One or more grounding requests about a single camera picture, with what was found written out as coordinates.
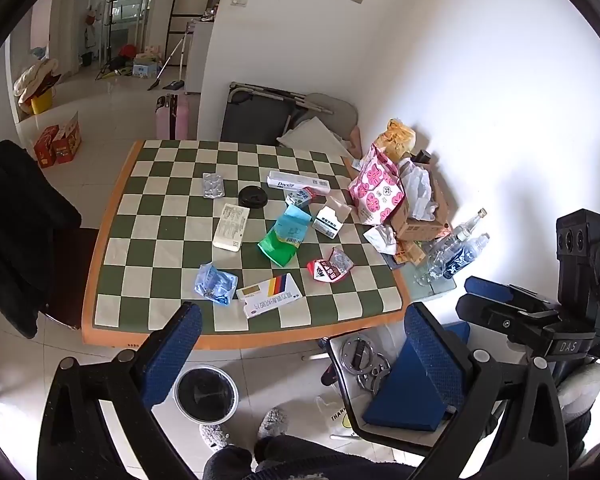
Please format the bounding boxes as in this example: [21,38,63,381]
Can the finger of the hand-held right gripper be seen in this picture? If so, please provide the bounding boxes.
[464,276,563,313]
[455,294,556,345]

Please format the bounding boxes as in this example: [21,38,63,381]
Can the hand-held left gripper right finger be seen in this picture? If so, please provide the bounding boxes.
[404,301,588,480]

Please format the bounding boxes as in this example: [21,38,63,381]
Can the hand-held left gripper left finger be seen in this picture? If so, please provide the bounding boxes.
[36,301,203,480]

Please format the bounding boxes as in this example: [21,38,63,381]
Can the round black trash bin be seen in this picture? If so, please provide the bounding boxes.
[174,365,240,423]

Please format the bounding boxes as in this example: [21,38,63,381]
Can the silver foil blister pack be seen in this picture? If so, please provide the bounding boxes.
[202,172,226,201]

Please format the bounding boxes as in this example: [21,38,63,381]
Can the small red blue carton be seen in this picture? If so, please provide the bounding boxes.
[285,187,315,209]

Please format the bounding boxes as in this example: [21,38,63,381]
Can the person's right forearm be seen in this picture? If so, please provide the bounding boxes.
[552,361,600,463]

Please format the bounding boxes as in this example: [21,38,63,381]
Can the blue label plastic bottle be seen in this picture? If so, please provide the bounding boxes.
[442,233,491,280]

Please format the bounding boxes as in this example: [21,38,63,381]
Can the clear plastic bottle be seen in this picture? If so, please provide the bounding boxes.
[414,232,463,287]

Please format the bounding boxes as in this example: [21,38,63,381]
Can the blue cushion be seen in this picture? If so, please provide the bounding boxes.
[364,320,471,433]

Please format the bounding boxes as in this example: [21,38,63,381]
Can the clear glass bottle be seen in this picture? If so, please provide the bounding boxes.
[447,208,488,248]

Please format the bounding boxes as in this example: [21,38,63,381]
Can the checkered green white table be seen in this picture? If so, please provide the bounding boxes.
[81,139,412,351]

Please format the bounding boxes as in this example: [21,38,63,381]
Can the silver metal rings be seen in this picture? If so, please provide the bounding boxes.
[340,335,392,392]

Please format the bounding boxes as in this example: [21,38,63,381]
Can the orange flat packet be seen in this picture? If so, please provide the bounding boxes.
[392,240,428,266]

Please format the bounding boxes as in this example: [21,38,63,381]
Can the crumpled blue plastic wrapper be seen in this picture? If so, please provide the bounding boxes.
[195,262,238,307]

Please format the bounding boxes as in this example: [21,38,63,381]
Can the brown cardboard box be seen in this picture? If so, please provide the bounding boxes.
[390,160,453,242]

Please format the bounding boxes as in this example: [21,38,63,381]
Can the grey fuzzy slipper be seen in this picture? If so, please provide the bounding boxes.
[200,425,231,453]
[257,406,296,441]

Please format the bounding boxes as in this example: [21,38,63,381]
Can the striped white medicine box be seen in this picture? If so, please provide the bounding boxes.
[236,273,301,319]

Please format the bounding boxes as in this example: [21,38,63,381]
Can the crumpled white tissue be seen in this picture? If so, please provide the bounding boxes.
[363,224,398,256]

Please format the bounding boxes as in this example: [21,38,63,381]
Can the white plastic bag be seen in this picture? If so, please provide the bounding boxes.
[397,157,438,221]

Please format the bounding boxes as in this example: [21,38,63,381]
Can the dark red chair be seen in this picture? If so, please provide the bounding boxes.
[42,227,101,331]

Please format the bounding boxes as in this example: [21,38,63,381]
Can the red white torn wrapper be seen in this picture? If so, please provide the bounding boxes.
[307,247,355,283]

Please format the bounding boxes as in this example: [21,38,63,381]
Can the flat white medicine box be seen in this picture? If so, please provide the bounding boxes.
[212,203,251,252]

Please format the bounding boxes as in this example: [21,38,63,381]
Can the pink floral bag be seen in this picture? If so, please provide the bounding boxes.
[348,143,406,226]

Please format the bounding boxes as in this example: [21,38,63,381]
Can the green blue snack packet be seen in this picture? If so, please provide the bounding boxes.
[257,205,313,268]

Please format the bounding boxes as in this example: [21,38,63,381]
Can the person's dark trousers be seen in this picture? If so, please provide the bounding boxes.
[202,435,416,480]

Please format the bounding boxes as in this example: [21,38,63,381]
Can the opened white carton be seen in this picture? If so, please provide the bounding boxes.
[312,195,353,240]

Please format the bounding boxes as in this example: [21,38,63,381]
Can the yellow snack bag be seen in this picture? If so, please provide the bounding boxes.
[377,119,417,161]

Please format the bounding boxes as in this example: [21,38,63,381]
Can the black cup lid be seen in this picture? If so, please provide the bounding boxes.
[237,185,267,207]

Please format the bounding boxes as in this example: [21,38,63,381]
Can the black chair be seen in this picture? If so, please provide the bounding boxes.
[0,140,83,339]

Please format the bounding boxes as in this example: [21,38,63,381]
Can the long white toothpaste box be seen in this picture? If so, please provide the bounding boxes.
[267,170,331,196]

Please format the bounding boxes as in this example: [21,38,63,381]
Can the white foam board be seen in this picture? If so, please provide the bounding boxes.
[277,116,356,157]

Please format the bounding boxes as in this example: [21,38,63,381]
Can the beige folded chair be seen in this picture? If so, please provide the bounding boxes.
[300,92,362,142]

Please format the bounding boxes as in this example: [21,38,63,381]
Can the pink suitcase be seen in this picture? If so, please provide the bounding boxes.
[155,93,191,142]

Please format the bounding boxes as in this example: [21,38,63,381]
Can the large red cardboard box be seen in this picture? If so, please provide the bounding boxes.
[52,112,82,164]

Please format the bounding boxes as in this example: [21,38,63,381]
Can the small red cardboard box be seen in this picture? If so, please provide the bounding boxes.
[34,125,61,168]

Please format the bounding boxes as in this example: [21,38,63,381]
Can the dark grey folding bed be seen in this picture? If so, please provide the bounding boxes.
[220,81,333,147]

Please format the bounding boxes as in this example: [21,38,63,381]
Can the yellow bin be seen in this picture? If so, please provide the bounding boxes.
[30,91,56,115]

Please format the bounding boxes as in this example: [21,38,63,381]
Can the light blue box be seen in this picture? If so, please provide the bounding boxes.
[132,60,161,80]

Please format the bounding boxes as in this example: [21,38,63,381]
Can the broom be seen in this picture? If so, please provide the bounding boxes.
[147,35,187,92]

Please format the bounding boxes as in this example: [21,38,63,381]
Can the white refrigerator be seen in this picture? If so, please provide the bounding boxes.
[184,19,216,96]

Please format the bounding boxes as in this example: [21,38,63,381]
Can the pile of pale bedding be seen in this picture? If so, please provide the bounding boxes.
[12,57,61,103]

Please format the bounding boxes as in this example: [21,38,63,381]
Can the black coat rack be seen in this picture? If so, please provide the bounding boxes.
[100,0,123,68]

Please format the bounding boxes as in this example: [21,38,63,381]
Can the black frame stool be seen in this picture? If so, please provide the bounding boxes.
[325,330,461,457]

